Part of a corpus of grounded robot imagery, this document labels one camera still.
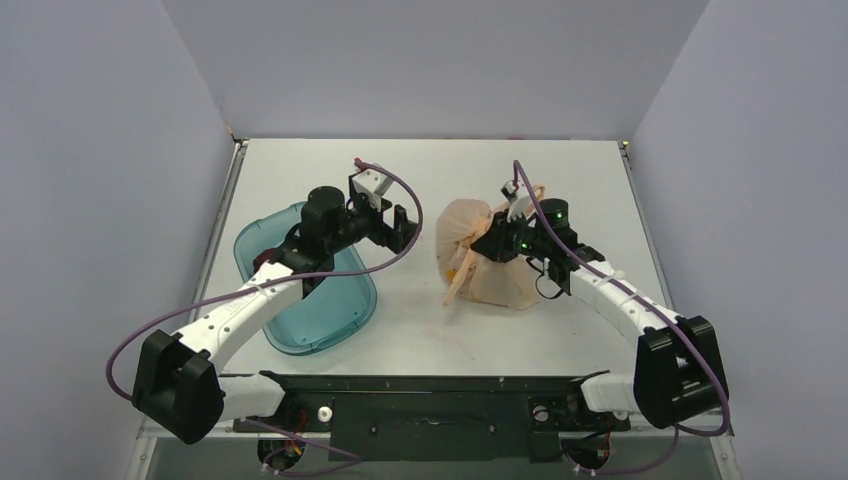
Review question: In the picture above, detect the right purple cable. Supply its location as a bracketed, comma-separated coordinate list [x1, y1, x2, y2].
[511, 159, 733, 439]

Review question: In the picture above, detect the orange plastic bag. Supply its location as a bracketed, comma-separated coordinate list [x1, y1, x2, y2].
[435, 198, 541, 310]

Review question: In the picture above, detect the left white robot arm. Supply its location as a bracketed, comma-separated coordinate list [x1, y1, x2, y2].
[124, 161, 423, 444]

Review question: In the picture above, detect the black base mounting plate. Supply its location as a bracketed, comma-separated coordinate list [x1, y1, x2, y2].
[259, 374, 631, 462]

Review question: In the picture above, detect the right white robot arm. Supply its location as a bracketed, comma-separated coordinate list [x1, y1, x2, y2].
[470, 198, 730, 435]

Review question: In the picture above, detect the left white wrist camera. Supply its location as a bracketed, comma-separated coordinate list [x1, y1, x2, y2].
[350, 169, 394, 212]

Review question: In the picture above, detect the red fake fruit in bin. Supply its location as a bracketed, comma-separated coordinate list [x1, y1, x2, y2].
[252, 248, 277, 272]

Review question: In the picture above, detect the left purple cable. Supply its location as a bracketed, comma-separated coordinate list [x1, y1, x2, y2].
[104, 158, 425, 403]

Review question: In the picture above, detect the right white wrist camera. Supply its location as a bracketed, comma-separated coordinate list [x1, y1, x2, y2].
[501, 180, 536, 223]

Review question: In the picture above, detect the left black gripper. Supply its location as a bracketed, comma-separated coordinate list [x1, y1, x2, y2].
[327, 191, 421, 255]

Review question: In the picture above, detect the purple cable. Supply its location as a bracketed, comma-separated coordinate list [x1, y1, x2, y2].
[104, 158, 425, 403]
[511, 159, 733, 439]

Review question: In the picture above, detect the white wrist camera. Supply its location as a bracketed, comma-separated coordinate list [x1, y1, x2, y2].
[501, 180, 536, 223]
[350, 169, 394, 212]

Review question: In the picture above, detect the teal plastic bin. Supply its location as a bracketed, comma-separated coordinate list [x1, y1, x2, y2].
[233, 202, 377, 356]

